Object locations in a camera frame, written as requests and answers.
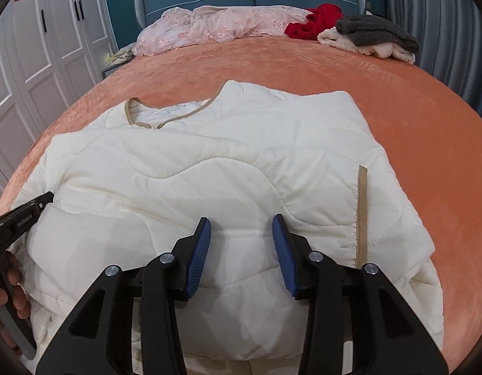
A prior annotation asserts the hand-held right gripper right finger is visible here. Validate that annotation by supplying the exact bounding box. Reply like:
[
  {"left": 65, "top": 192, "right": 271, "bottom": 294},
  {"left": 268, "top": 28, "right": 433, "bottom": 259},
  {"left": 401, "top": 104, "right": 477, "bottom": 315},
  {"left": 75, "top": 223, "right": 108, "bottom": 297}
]
[{"left": 272, "top": 214, "right": 449, "bottom": 375}]

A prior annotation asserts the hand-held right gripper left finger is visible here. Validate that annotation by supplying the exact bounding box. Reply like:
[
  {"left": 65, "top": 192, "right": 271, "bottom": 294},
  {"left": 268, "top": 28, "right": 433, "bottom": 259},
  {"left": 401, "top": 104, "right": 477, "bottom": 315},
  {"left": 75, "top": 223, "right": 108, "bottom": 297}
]
[{"left": 35, "top": 217, "right": 212, "bottom": 375}]

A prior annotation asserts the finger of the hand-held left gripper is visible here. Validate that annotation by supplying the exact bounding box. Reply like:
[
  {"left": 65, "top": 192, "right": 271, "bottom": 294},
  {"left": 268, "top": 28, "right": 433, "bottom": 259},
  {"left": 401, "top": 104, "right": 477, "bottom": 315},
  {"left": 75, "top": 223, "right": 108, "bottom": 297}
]
[{"left": 28, "top": 191, "right": 54, "bottom": 216}]

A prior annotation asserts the white quilted blanket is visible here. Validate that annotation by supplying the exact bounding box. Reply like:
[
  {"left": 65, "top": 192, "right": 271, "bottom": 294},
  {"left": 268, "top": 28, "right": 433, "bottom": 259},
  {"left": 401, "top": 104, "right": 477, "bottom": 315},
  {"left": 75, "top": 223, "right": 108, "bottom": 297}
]
[{"left": 6, "top": 80, "right": 445, "bottom": 375}]

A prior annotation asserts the person's left hand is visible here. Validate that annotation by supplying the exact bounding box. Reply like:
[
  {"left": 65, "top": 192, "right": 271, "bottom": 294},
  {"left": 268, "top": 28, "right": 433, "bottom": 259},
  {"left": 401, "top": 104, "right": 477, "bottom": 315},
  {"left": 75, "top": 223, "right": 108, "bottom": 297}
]
[{"left": 0, "top": 250, "right": 32, "bottom": 354}]

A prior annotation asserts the white panelled wardrobe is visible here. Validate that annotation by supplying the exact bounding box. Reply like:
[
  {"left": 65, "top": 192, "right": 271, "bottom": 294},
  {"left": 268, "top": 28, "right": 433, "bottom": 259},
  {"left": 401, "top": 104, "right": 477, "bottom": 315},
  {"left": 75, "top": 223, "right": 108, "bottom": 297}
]
[{"left": 0, "top": 0, "right": 116, "bottom": 204}]

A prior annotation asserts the dark nightstand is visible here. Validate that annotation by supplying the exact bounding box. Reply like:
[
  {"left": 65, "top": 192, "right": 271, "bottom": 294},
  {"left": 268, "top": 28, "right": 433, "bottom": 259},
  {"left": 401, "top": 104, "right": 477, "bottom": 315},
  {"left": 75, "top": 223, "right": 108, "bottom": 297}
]
[{"left": 102, "top": 60, "right": 129, "bottom": 79}]

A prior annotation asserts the pale yellow cloth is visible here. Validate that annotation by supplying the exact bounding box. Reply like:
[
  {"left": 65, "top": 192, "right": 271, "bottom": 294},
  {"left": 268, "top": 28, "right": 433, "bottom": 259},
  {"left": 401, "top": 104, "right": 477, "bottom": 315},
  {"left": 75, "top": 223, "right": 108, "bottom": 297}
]
[{"left": 104, "top": 45, "right": 138, "bottom": 65}]

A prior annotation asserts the orange plush bed blanket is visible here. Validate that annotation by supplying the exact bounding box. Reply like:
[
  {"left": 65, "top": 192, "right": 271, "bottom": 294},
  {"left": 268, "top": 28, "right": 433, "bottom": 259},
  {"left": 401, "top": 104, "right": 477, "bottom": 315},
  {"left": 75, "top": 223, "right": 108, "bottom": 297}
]
[{"left": 0, "top": 33, "right": 482, "bottom": 375}]

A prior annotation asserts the cream fleece garment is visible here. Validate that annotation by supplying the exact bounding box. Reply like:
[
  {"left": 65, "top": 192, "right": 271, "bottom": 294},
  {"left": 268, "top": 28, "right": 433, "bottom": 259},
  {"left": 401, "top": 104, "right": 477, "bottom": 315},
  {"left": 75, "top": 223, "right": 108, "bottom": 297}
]
[{"left": 317, "top": 27, "right": 417, "bottom": 64}]

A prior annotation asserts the pink floral quilt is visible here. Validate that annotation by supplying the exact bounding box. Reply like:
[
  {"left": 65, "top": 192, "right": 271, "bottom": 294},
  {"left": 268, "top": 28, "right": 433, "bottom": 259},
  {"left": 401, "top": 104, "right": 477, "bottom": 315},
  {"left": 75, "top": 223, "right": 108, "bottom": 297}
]
[{"left": 131, "top": 6, "right": 317, "bottom": 57}]

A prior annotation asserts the red garment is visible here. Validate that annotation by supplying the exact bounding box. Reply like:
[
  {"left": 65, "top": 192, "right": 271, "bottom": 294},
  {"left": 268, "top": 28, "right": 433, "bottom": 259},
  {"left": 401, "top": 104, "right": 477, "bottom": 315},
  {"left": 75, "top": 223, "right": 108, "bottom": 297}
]
[{"left": 284, "top": 3, "right": 345, "bottom": 40}]

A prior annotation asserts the grey knitted garment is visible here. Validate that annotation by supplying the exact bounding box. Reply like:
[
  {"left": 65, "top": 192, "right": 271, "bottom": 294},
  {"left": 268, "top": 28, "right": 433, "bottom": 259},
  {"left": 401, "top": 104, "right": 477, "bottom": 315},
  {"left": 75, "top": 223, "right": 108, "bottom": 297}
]
[{"left": 335, "top": 14, "right": 419, "bottom": 53}]

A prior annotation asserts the grey curtain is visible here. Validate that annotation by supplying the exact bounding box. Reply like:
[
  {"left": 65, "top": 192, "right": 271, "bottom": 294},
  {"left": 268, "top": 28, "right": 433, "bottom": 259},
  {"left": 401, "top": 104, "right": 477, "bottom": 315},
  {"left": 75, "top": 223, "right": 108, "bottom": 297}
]
[{"left": 382, "top": 0, "right": 482, "bottom": 133}]

